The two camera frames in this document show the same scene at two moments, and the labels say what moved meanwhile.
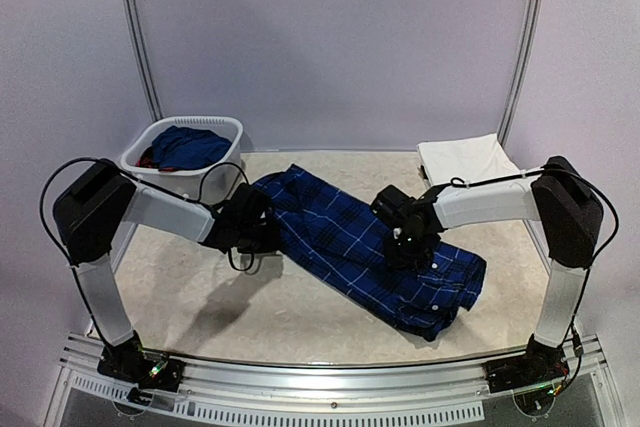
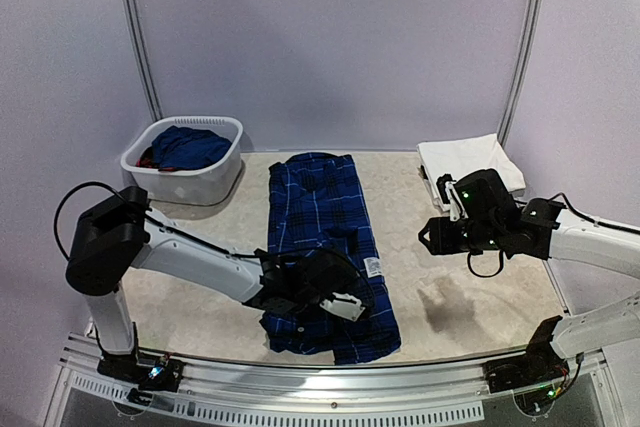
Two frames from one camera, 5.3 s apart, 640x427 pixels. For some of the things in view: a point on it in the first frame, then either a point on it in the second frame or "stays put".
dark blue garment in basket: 181,147 stays put
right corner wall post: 532,39 stays put
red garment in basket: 147,159 stays put
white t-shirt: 476,157 stays put
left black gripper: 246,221 → 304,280
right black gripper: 409,254 → 445,237
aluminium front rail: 326,395 stays put
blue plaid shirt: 345,238 → 317,201
